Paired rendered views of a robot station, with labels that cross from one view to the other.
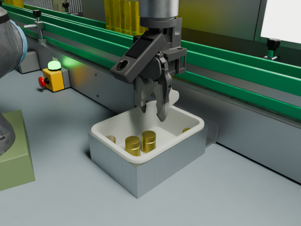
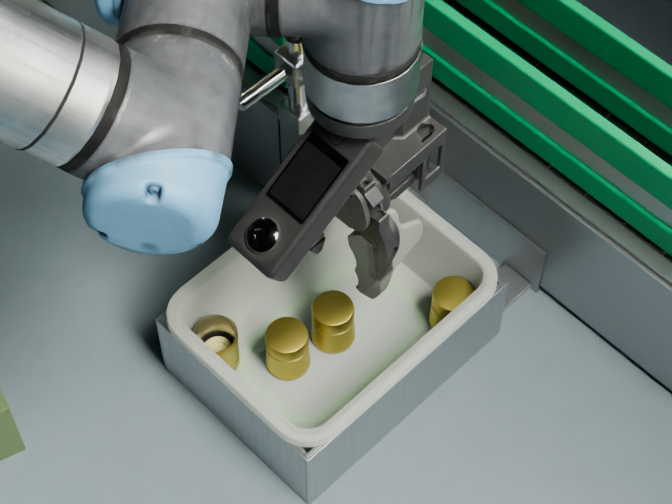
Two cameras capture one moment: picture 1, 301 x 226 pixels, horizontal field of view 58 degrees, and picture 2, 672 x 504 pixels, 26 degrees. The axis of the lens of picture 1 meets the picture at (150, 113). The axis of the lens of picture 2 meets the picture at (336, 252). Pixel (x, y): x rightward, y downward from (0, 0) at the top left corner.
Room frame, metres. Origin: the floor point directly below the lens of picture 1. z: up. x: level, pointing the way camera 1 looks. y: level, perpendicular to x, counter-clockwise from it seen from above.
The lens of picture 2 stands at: (-0.06, 0.02, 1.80)
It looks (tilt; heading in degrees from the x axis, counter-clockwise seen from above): 57 degrees down; 359
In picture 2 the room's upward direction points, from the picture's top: straight up
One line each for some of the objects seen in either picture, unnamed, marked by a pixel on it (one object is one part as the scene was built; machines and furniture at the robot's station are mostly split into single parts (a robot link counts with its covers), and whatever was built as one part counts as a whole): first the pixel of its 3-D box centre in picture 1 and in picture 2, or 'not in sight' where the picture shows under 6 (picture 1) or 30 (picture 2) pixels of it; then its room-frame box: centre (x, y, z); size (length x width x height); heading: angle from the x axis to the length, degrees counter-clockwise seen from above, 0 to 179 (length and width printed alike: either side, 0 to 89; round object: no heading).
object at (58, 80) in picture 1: (56, 79); not in sight; (0.95, 0.35, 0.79); 0.07 x 0.07 x 0.07; 43
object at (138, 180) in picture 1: (156, 138); (356, 305); (0.55, -0.02, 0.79); 0.27 x 0.17 x 0.08; 133
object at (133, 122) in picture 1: (148, 140); (333, 320); (0.53, 0.00, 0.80); 0.22 x 0.17 x 0.09; 133
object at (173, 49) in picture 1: (160, 48); (367, 134); (0.55, -0.02, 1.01); 0.09 x 0.08 x 0.12; 135
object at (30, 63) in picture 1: (25, 61); not in sight; (1.15, 0.55, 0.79); 0.08 x 0.08 x 0.08; 43
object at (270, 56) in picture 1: (272, 65); not in sight; (0.64, -0.30, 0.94); 0.07 x 0.04 x 0.13; 133
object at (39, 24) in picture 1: (34, 28); not in sight; (1.08, 0.46, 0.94); 0.07 x 0.04 x 0.13; 133
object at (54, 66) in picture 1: (54, 65); not in sight; (0.95, 0.35, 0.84); 0.05 x 0.05 x 0.03
